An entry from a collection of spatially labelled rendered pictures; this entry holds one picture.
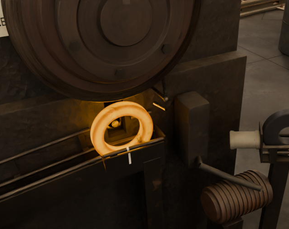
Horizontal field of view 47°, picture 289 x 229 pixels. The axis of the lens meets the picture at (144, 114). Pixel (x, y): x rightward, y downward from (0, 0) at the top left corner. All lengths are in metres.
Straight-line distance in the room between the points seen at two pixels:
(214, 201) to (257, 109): 1.58
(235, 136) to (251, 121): 1.39
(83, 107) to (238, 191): 0.56
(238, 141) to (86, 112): 0.47
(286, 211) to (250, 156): 0.44
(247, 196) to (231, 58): 0.45
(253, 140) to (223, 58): 0.29
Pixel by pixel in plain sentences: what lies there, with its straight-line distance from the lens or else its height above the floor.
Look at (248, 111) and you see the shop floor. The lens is 2.56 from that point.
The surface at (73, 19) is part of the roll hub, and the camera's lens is 0.69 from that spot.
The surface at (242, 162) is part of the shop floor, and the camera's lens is 2.07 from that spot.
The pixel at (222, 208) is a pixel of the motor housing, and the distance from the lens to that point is 1.10.
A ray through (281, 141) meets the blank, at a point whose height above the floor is 0.68.
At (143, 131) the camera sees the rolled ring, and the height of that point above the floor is 0.74.
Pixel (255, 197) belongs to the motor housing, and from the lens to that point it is 1.16.
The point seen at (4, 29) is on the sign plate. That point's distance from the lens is 0.91.
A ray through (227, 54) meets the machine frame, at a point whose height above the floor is 0.87.
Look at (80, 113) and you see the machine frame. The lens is 0.98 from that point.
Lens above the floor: 1.30
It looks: 32 degrees down
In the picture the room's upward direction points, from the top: 4 degrees counter-clockwise
